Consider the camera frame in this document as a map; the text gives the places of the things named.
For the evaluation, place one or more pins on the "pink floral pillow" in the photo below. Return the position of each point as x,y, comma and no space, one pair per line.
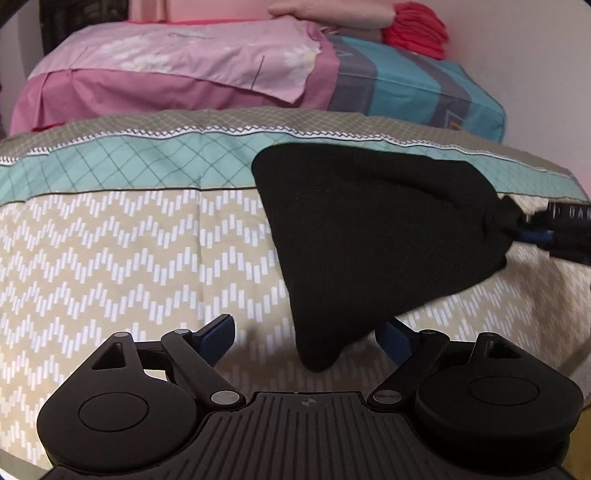
161,64

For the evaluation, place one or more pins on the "beige and teal patterned quilt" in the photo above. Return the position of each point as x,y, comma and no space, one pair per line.
115,258

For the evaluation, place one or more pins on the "black pants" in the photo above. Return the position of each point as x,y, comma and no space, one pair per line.
369,230

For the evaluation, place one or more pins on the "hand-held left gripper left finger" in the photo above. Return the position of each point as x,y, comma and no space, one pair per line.
214,337

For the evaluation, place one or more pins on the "red folded cloth stack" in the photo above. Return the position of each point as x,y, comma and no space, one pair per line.
418,30

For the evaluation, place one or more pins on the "blue grey striped pillow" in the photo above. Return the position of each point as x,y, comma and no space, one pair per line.
415,87

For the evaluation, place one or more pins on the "pale pink folded cloth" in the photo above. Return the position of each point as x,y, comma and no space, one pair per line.
328,11

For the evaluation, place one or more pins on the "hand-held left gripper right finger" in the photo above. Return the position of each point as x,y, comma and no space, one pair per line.
397,340

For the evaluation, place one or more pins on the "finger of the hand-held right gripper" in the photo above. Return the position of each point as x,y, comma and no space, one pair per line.
538,237
535,213

